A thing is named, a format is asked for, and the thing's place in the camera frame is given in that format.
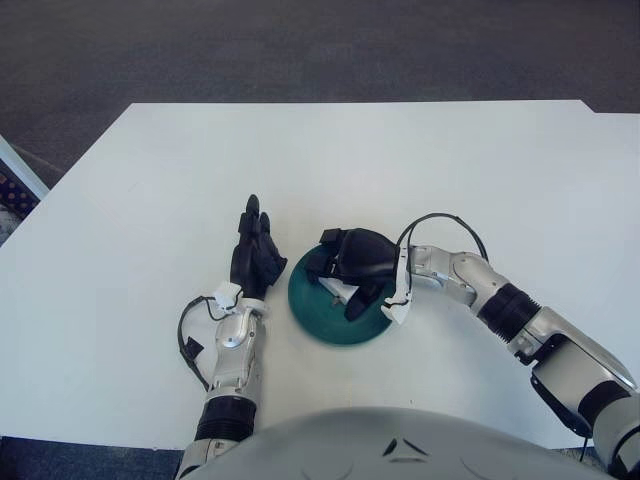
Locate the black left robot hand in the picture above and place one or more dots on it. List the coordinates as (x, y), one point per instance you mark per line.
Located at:
(255, 260)

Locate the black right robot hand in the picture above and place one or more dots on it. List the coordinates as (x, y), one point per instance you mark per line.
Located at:
(362, 252)

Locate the white charger block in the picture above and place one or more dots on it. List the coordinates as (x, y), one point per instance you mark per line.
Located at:
(337, 288)

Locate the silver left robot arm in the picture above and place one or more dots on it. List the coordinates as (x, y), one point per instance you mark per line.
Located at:
(232, 350)

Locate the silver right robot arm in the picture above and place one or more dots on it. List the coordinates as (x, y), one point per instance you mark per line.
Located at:
(525, 315)

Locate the round green plate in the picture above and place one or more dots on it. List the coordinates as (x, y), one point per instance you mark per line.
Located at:
(325, 320)

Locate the grey robot torso shell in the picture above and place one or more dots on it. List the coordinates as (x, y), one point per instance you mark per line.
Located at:
(395, 445)

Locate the dark patterned rug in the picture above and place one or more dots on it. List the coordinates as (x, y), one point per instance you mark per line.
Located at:
(12, 200)

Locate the white frame bar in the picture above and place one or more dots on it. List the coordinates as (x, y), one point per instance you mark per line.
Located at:
(25, 162)

